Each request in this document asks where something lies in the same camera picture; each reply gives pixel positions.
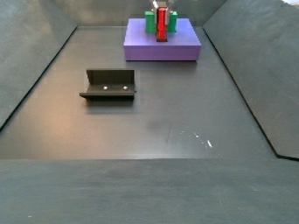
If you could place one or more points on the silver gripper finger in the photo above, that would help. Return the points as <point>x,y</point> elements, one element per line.
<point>155,7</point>
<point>169,10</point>

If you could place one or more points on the red peg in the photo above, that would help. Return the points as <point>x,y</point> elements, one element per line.
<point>161,25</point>

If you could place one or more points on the purple board base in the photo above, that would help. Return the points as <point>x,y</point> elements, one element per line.
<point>142,47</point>

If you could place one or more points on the brown T-shaped block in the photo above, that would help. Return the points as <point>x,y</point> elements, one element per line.
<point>162,4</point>

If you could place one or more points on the right green block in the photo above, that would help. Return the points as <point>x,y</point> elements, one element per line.
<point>171,26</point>

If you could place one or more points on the green block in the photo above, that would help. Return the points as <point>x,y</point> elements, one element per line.
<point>171,26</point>
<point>150,22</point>

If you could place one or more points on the left green block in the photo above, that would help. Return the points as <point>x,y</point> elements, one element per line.
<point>150,22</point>

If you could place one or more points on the black angled bracket stand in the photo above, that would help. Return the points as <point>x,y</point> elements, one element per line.
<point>110,84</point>

